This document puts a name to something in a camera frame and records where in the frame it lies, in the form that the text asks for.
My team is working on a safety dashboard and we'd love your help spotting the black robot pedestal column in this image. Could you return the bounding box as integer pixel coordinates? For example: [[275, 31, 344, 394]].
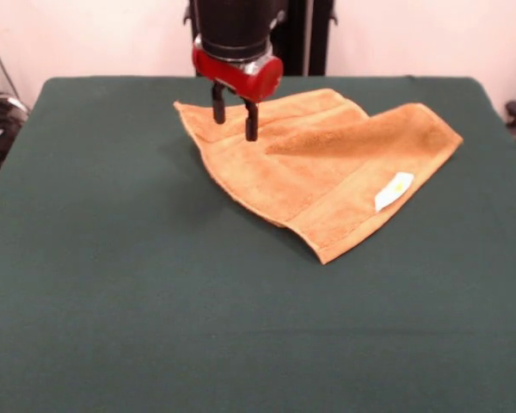
[[182, 0, 339, 78]]

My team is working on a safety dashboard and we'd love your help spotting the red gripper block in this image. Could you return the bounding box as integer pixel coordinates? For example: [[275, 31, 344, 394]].
[[191, 35, 284, 143]]

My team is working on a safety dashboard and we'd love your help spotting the dark green table cloth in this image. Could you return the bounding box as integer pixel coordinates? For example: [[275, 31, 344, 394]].
[[0, 76, 516, 413]]

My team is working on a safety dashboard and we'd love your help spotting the tan orange terry towel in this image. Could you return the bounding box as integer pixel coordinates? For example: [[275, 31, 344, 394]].
[[173, 88, 464, 265]]

